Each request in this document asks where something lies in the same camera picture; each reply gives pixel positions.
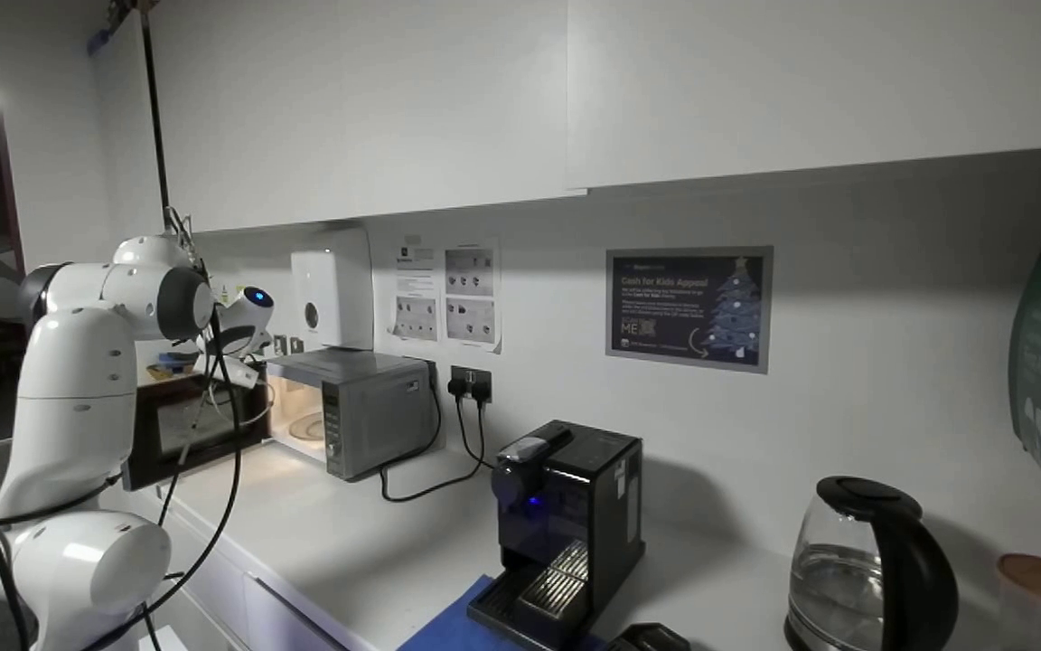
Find dark framed wall notice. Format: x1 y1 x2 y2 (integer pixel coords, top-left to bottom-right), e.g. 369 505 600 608
606 246 773 373

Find black coffee machine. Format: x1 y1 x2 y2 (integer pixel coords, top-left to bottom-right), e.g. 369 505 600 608
471 420 645 651

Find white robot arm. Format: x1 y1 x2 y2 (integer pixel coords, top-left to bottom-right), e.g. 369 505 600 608
0 235 273 651

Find blue mat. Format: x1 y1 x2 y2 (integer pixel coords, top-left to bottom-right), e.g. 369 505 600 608
395 575 606 651

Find glass electric kettle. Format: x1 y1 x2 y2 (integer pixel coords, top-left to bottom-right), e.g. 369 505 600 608
783 476 958 651

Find white paper towel dispenser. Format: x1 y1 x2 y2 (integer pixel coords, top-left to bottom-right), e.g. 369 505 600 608
290 250 339 348

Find paper instruction sheets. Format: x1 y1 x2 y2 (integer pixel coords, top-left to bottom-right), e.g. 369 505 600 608
392 238 498 349

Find silver microwave oven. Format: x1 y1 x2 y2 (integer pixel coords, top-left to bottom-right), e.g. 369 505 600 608
123 348 441 487

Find white upper cabinets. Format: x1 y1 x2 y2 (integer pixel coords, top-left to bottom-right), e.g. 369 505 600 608
135 0 1041 231

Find black wall socket plugs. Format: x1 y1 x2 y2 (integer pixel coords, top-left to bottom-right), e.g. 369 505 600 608
449 366 492 405

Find black power cable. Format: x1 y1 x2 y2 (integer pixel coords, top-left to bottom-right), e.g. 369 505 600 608
373 393 494 505

